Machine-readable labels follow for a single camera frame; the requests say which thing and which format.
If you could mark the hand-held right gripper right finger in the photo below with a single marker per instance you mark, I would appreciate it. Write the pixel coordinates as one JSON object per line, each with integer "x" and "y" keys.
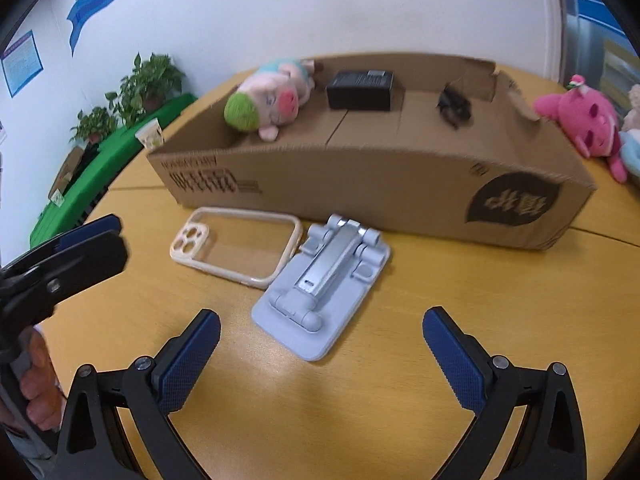
{"x": 455, "y": 360}

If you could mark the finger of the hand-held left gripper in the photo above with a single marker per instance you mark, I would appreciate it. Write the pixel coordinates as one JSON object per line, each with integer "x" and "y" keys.
{"x": 85, "y": 270}
{"x": 92, "y": 230}

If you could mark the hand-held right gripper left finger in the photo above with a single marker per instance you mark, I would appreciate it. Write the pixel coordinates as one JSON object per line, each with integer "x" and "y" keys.
{"x": 190, "y": 355}

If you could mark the beige clear phone case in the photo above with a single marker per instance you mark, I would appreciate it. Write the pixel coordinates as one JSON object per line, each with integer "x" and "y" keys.
{"x": 185, "y": 245}

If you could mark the grey folding phone stand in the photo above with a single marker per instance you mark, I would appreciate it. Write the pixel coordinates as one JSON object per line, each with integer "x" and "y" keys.
{"x": 325, "y": 270}

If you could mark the person's left forearm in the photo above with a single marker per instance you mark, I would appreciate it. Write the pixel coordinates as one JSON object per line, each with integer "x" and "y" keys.
{"x": 25, "y": 445}

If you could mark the wooden desktop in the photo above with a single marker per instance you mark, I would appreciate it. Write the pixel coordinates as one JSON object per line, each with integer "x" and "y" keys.
{"x": 400, "y": 310}

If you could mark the person's left hand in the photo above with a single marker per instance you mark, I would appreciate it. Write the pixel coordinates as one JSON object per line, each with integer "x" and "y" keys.
{"x": 42, "y": 390}

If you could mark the small cardboard box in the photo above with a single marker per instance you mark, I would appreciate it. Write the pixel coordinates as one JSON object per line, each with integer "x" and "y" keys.
{"x": 67, "y": 167}

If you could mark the small potted green plant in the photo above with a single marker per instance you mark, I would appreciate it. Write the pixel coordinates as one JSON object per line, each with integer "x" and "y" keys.
{"x": 95, "y": 125}

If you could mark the leaf print paper cup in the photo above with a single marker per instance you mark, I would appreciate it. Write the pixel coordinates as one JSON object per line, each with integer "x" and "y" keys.
{"x": 150, "y": 136}

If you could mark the large potted green plant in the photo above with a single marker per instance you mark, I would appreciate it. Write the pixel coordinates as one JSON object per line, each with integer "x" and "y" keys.
{"x": 150, "y": 80}

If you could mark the pig plush toy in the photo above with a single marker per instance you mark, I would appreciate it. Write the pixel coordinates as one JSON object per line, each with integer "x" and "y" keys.
{"x": 270, "y": 97}

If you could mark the pink plush toy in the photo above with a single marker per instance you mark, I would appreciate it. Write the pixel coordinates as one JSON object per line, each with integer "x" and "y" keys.
{"x": 585, "y": 115}

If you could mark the beige and teal plush toy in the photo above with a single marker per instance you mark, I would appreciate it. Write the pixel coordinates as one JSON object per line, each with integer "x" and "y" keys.
{"x": 632, "y": 145}

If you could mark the black box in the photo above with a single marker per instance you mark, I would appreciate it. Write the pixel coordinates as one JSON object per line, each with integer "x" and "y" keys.
{"x": 360, "y": 90}

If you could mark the glass door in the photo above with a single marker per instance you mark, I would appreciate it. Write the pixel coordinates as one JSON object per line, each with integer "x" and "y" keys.
{"x": 590, "y": 35}

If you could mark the blue framed wall notice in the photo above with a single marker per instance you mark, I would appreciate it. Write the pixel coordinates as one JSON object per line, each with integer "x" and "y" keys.
{"x": 20, "y": 62}

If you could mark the blue wave wall banner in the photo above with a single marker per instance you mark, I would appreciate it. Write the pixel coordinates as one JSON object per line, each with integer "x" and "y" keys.
{"x": 95, "y": 0}

